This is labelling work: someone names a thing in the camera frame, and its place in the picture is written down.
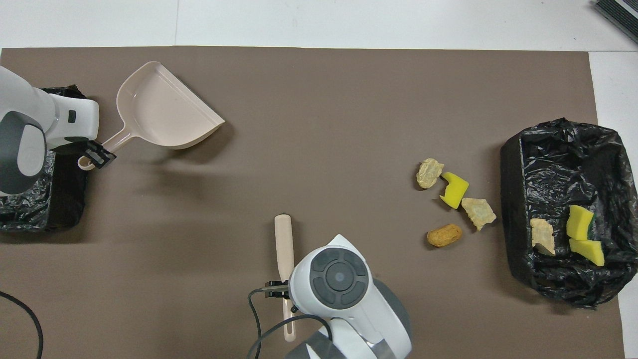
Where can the notched yellow sponge piece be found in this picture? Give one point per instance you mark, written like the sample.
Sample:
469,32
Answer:
454,192

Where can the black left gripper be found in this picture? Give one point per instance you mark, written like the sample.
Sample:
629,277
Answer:
79,143

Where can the black bag lined bin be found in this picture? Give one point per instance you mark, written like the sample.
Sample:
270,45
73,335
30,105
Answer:
563,164

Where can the small yellow sponge piece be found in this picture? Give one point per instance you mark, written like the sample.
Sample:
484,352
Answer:
588,252

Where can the orange-brown bread roll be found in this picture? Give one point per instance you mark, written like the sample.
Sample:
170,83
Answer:
443,235

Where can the beige hand brush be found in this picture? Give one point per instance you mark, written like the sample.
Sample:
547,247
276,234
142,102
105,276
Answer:
284,244

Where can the striped croissant piece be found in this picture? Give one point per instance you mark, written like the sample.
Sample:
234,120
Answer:
542,237

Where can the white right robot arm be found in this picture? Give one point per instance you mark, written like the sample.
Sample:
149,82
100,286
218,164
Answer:
349,299

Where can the beige plastic dustpan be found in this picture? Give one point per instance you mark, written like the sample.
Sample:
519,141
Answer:
164,109

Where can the pale rounded cracker chunk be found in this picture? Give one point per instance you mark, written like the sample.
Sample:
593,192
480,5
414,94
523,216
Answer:
428,173

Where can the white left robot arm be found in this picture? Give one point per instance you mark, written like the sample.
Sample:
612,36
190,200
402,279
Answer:
25,149

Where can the dark grey ribbed device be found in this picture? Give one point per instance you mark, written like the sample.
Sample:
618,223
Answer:
620,12

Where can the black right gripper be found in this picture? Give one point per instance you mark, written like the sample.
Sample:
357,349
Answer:
275,289

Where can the large yellow sponge piece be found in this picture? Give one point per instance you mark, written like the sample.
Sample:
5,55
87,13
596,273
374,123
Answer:
578,222

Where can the brown table mat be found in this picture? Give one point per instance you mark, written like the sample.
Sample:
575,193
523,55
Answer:
149,274

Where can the black bag wrapped box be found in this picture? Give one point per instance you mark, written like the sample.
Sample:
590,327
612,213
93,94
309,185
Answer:
65,199

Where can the pale angular cracker chunk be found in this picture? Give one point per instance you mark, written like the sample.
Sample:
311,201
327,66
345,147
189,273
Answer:
478,212

